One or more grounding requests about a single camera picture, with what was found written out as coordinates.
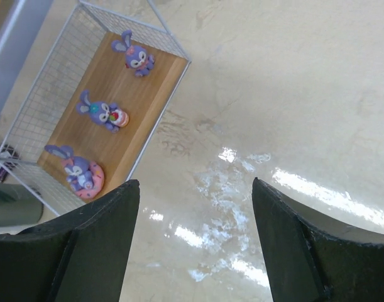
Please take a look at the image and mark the white wire wooden shelf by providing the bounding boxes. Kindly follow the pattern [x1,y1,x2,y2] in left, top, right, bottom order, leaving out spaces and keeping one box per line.
[0,1,190,216]

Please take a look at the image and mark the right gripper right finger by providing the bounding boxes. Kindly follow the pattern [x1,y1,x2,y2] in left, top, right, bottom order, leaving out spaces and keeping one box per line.
[252,178,384,301]

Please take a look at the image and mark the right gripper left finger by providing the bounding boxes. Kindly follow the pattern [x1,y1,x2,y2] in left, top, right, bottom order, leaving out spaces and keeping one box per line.
[0,179,140,301]

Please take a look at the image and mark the purple bunny with red heart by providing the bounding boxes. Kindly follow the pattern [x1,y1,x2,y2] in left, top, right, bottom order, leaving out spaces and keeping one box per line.
[111,30,155,77]

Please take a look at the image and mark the green bottle white cap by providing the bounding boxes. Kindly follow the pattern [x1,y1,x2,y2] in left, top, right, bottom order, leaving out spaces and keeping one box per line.
[0,183,43,227]

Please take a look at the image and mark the purple bunny toy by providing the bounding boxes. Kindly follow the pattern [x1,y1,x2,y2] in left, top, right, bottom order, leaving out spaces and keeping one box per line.
[76,90,129,133]

